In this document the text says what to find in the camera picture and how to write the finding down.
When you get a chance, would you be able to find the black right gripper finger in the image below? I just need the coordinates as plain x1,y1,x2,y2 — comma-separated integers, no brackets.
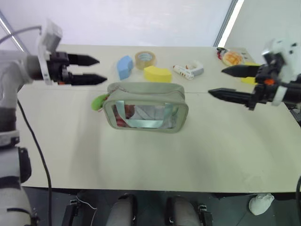
207,88,254,108
221,64,260,79

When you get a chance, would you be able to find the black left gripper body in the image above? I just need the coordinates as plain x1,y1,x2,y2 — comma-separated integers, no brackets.
48,51,72,86

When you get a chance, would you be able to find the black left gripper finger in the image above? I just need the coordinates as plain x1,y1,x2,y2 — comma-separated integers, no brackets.
70,73,108,86
67,53,101,67

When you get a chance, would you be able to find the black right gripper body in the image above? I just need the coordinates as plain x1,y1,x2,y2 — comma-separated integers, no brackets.
248,53,286,111

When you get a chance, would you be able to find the grey pouch with clear window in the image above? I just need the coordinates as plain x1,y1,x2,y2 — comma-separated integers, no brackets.
103,82,190,135

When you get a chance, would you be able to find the round orange white package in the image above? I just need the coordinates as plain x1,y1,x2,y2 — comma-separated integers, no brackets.
222,50,243,66

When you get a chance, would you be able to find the green zipper pull tag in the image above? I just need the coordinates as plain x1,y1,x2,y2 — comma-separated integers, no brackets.
91,93,109,112

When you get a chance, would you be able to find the red black small item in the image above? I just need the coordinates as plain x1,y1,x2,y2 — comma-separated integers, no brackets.
216,47,227,61

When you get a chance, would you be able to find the blue foam block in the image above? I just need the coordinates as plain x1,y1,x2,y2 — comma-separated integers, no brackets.
116,55,135,81

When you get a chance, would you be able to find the white toy gun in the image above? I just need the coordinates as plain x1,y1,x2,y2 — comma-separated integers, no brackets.
172,60,204,81

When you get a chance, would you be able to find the brown packing tape roll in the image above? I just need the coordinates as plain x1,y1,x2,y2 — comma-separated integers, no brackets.
134,50,158,71

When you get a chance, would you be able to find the yellow curved foam block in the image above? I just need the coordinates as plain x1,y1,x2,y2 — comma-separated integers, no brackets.
143,65,174,83

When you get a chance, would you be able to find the white crumpled bag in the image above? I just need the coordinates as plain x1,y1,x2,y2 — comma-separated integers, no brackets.
249,193,276,216

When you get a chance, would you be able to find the grey rounded shape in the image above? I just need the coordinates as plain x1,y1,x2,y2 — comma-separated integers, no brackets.
110,194,138,226

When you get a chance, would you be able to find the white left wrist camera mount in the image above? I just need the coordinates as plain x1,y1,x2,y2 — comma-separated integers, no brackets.
37,18,63,85

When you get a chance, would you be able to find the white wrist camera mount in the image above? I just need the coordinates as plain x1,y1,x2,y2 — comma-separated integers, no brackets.
37,18,63,85
261,39,301,107

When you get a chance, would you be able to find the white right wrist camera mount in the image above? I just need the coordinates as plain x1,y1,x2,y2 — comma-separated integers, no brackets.
261,39,301,107

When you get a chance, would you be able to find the grey frame post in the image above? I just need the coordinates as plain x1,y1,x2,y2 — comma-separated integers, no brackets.
213,0,245,48

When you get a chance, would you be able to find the grey left wrist cable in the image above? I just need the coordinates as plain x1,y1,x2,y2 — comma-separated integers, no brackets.
0,25,43,46

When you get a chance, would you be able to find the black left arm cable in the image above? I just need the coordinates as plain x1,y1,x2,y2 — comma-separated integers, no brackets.
16,98,53,226

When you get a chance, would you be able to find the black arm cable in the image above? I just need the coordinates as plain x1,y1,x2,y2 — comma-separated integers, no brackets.
16,98,53,226
295,176,301,206

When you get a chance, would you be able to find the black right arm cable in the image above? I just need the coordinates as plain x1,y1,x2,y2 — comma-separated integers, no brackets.
295,176,301,206

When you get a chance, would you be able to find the black bracket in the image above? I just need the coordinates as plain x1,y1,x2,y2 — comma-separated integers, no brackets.
198,204,214,226
61,199,82,226

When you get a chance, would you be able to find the thin white wire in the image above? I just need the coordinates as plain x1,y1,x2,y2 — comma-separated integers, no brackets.
77,198,97,210

